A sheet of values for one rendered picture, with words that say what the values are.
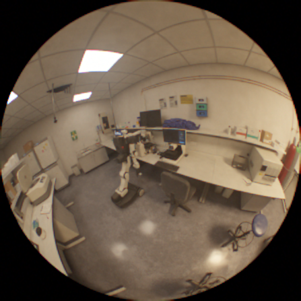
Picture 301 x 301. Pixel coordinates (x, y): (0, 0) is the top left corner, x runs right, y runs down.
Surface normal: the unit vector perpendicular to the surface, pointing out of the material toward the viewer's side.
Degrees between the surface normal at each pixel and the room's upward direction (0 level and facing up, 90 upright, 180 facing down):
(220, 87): 90
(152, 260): 0
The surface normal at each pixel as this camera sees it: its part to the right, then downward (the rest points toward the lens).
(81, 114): 0.75, 0.18
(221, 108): -0.64, 0.40
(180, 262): -0.13, -0.90
